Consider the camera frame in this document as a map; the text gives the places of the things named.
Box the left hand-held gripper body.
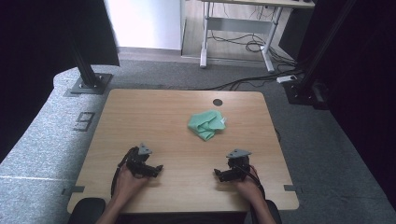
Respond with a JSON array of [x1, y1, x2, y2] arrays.
[[125, 142, 157, 178]]

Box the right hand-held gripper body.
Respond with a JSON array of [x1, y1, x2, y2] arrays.
[[225, 147, 252, 182]]

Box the green cloth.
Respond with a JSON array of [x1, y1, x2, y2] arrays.
[[187, 109, 227, 142]]

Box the person's left hand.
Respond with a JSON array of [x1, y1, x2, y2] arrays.
[[115, 162, 151, 203]]

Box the person's right hand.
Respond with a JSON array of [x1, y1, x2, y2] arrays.
[[232, 175, 265, 204]]

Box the black chair armrest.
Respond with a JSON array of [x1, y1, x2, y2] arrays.
[[264, 200, 283, 224], [66, 197, 106, 224]]

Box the grey floor socket cover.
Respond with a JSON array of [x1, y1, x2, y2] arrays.
[[72, 111, 96, 133]]

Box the white power strip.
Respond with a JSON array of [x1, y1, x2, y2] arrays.
[[276, 74, 299, 85]]

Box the black metal stand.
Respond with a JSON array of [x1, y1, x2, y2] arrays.
[[282, 0, 358, 110], [68, 38, 114, 95]]

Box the white panel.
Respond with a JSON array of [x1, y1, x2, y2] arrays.
[[104, 0, 187, 51]]

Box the black box under desk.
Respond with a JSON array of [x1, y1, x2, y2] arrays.
[[277, 7, 313, 61]]

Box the black curtain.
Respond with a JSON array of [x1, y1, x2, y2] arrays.
[[0, 0, 120, 163], [306, 0, 396, 210]]

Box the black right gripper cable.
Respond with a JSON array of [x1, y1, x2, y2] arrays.
[[245, 163, 266, 201]]

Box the thick black floor cable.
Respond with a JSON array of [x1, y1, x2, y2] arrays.
[[202, 69, 304, 92]]

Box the tangled black cables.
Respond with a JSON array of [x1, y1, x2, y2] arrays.
[[207, 30, 297, 68]]

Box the white desk frame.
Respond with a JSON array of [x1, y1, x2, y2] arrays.
[[199, 0, 316, 74]]

